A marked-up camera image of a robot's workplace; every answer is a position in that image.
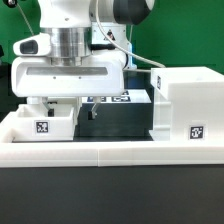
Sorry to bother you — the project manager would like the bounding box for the black device at left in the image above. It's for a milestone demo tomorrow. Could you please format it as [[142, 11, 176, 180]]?
[[0, 45, 11, 79]]

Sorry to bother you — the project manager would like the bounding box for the white U-shaped border frame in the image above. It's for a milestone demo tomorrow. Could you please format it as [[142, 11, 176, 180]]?
[[0, 113, 224, 168]]

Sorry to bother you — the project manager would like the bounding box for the white drawer cabinet box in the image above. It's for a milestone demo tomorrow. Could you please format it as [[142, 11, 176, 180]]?
[[149, 67, 224, 142]]

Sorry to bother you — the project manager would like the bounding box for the fiducial marker sheet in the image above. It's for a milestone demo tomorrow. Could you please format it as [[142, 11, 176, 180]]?
[[82, 89, 151, 104]]

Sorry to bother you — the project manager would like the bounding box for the white drawer one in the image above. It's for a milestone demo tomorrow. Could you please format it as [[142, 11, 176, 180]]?
[[27, 97, 82, 125], [13, 104, 77, 142]]

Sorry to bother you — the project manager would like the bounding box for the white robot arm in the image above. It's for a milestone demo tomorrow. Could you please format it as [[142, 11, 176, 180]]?
[[12, 0, 155, 106]]

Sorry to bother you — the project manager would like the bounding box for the white drawer front one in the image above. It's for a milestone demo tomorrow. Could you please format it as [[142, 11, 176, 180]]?
[[13, 104, 77, 142]]

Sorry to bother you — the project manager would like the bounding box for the white drawer rear one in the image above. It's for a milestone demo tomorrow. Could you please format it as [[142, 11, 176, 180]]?
[[27, 97, 82, 125]]

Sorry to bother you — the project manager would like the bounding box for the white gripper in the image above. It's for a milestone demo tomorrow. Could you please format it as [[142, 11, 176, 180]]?
[[11, 53, 126, 120]]

